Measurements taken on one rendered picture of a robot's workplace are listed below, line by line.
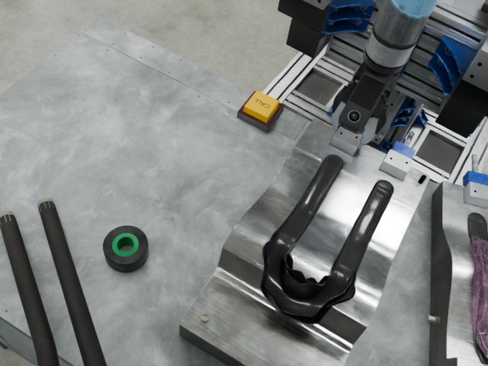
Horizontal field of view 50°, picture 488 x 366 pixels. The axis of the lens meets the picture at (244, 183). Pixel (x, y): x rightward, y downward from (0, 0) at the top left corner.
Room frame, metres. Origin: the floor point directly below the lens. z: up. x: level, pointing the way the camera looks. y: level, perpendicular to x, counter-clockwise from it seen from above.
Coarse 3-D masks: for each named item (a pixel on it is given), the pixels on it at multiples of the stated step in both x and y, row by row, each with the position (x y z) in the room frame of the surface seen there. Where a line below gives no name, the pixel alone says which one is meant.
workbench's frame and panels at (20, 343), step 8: (0, 320) 0.32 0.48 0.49; (0, 328) 0.34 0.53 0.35; (8, 328) 0.32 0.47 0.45; (16, 328) 0.24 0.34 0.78; (0, 336) 0.35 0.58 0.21; (8, 336) 0.34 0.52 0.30; (16, 336) 0.32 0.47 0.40; (24, 336) 0.30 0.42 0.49; (0, 344) 0.37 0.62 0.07; (8, 344) 0.36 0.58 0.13; (16, 344) 0.33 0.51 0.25; (24, 344) 0.31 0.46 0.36; (32, 344) 0.29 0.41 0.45; (16, 352) 0.35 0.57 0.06; (24, 352) 0.33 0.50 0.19; (32, 352) 0.31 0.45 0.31; (32, 360) 0.33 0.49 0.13; (64, 360) 0.20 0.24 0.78
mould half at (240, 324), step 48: (288, 192) 0.55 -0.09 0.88; (336, 192) 0.57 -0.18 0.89; (240, 240) 0.40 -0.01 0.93; (336, 240) 0.46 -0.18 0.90; (384, 240) 0.48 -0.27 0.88; (240, 288) 0.35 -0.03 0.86; (192, 336) 0.26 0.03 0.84; (240, 336) 0.27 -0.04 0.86; (288, 336) 0.29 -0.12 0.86; (336, 336) 0.30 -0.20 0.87
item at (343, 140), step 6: (336, 132) 0.69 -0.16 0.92; (342, 132) 0.69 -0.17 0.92; (348, 132) 0.69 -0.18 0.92; (336, 138) 0.68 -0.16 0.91; (342, 138) 0.68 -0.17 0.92; (348, 138) 0.68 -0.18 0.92; (354, 138) 0.68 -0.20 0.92; (360, 138) 0.68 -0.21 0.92; (330, 144) 0.68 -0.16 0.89; (336, 144) 0.67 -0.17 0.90; (342, 144) 0.67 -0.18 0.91; (348, 144) 0.67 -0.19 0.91; (354, 144) 0.67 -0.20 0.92; (342, 150) 0.67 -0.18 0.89; (348, 150) 0.66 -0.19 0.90; (354, 150) 0.66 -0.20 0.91
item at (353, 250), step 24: (336, 168) 0.62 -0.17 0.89; (312, 192) 0.56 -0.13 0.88; (384, 192) 0.59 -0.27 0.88; (288, 216) 0.49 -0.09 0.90; (312, 216) 0.50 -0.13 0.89; (360, 216) 0.53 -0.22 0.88; (288, 240) 0.43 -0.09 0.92; (360, 240) 0.48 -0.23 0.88; (264, 264) 0.37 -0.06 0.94; (288, 264) 0.38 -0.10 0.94; (336, 264) 0.39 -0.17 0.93; (264, 288) 0.35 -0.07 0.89; (288, 288) 0.35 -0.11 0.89; (312, 288) 0.35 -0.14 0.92; (336, 288) 0.37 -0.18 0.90; (288, 312) 0.32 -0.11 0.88; (312, 312) 0.33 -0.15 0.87
